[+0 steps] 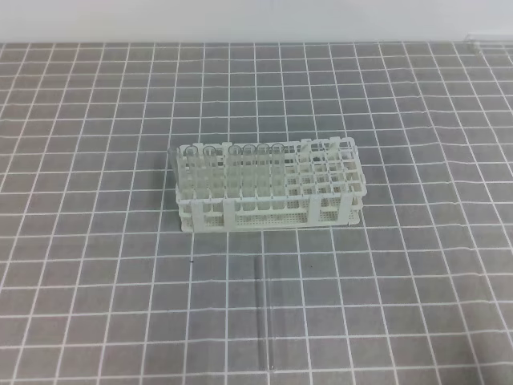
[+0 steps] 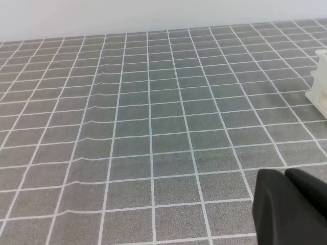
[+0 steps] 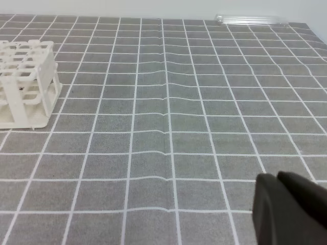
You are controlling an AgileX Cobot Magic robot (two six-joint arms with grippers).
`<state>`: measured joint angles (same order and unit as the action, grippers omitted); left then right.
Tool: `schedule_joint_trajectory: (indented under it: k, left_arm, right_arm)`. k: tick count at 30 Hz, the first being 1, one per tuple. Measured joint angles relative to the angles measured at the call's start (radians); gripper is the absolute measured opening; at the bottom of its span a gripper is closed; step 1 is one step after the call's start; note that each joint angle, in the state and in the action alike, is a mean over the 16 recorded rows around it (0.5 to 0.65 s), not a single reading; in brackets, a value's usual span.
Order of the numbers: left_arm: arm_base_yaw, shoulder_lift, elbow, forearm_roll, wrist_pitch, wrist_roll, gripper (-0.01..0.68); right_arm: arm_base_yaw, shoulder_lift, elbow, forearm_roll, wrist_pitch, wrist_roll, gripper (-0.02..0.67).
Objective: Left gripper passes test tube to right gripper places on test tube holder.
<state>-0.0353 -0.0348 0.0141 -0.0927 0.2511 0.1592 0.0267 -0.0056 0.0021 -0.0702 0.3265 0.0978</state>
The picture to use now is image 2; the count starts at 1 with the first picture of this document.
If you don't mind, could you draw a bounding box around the white test tube rack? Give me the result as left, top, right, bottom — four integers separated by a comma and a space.
305, 50, 327, 118

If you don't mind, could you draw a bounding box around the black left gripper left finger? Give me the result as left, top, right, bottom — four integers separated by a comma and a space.
252, 169, 326, 244

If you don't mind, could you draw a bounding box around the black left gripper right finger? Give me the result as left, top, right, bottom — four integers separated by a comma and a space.
285, 168, 326, 223

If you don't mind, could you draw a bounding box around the grey checked tablecloth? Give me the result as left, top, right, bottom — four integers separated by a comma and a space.
1, 19, 326, 244

